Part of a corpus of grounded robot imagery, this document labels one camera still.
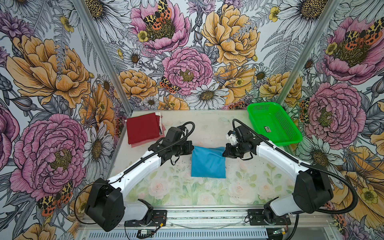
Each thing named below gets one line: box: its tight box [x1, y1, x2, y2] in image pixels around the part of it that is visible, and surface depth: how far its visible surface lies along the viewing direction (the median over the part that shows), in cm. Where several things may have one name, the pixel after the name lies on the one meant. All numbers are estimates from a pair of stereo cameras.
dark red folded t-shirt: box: [126, 112, 161, 145], surface depth 111 cm
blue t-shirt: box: [191, 145, 227, 179], surface depth 85 cm
